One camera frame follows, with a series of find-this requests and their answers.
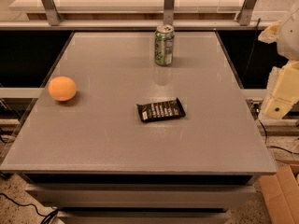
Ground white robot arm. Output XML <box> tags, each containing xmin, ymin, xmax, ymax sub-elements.
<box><xmin>258</xmin><ymin>2</ymin><xmax>299</xmax><ymax>119</ymax></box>

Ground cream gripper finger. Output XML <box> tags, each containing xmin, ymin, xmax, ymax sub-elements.
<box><xmin>260</xmin><ymin>61</ymin><xmax>299</xmax><ymax>119</ymax></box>
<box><xmin>258</xmin><ymin>20</ymin><xmax>281</xmax><ymax>44</ymax></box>

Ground left metal frame post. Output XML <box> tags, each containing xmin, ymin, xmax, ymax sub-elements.
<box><xmin>41</xmin><ymin>0</ymin><xmax>61</xmax><ymax>26</ymax></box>

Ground green soda can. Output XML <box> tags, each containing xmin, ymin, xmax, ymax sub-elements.
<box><xmin>154</xmin><ymin>24</ymin><xmax>175</xmax><ymax>65</ymax></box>

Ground middle metal frame post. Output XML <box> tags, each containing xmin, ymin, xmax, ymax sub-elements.
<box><xmin>164</xmin><ymin>0</ymin><xmax>175</xmax><ymax>25</ymax></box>

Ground right metal frame post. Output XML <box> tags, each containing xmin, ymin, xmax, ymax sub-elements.
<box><xmin>236</xmin><ymin>0</ymin><xmax>257</xmax><ymax>26</ymax></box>

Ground cardboard box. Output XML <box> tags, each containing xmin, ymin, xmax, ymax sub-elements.
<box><xmin>259</xmin><ymin>164</ymin><xmax>299</xmax><ymax>224</ymax></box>

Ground black cable right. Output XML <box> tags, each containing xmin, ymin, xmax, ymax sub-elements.
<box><xmin>252</xmin><ymin>103</ymin><xmax>299</xmax><ymax>157</ymax></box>

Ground black rxbar chocolate wrapper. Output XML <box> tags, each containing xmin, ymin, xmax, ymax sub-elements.
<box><xmin>136</xmin><ymin>98</ymin><xmax>186</xmax><ymax>122</ymax></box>

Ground orange fruit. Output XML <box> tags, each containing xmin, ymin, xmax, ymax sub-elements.
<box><xmin>48</xmin><ymin>77</ymin><xmax>77</xmax><ymax>102</ymax></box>

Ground metal frame post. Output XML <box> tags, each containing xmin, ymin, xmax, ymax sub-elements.
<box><xmin>41</xmin><ymin>0</ymin><xmax>61</xmax><ymax>26</ymax></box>
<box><xmin>164</xmin><ymin>0</ymin><xmax>175</xmax><ymax>25</ymax></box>
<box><xmin>236</xmin><ymin>0</ymin><xmax>257</xmax><ymax>26</ymax></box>

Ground black floor cable left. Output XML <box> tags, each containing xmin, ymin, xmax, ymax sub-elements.
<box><xmin>0</xmin><ymin>192</ymin><xmax>60</xmax><ymax>224</ymax></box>

